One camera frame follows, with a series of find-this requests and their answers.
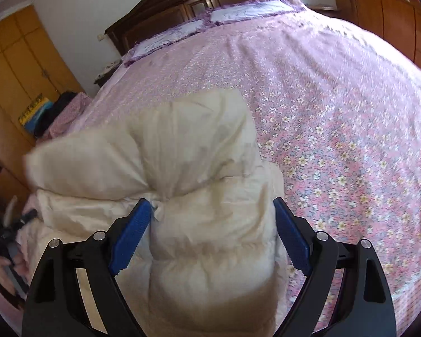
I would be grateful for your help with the brown wooden low cabinet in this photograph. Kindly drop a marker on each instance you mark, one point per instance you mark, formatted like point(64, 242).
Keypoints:
point(382, 10)

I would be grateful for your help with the dark wooden headboard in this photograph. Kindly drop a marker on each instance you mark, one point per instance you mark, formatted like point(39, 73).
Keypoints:
point(168, 14)

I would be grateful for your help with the dark clothing pile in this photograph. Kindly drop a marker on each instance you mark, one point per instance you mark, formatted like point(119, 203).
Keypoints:
point(58, 107)

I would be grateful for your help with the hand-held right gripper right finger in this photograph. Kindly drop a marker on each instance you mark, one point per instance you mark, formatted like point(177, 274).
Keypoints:
point(293, 235)

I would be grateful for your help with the bed with pink floral cover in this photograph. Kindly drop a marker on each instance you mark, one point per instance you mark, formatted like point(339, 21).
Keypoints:
point(336, 112)

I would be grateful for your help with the white wall switch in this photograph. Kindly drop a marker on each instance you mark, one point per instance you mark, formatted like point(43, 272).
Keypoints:
point(101, 37)

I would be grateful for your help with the beige puffer jacket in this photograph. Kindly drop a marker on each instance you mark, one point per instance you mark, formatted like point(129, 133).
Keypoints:
point(196, 168)

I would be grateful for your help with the yellow wooden wardrobe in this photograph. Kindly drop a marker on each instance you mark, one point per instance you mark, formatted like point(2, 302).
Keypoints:
point(17, 59)

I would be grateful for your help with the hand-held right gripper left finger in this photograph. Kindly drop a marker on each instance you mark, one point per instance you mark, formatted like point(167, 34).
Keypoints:
point(133, 235)

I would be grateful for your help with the purple frilled pillow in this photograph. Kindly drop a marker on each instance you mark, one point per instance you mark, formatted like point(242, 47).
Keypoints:
point(161, 45)
point(252, 8)

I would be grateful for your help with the blue yellow picture board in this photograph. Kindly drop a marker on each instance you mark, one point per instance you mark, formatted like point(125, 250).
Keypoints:
point(35, 116)

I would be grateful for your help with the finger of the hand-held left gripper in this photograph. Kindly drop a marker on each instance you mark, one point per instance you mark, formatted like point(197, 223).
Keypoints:
point(22, 222)

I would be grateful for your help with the dark wooden nightstand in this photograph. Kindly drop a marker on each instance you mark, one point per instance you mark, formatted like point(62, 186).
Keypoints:
point(105, 75)

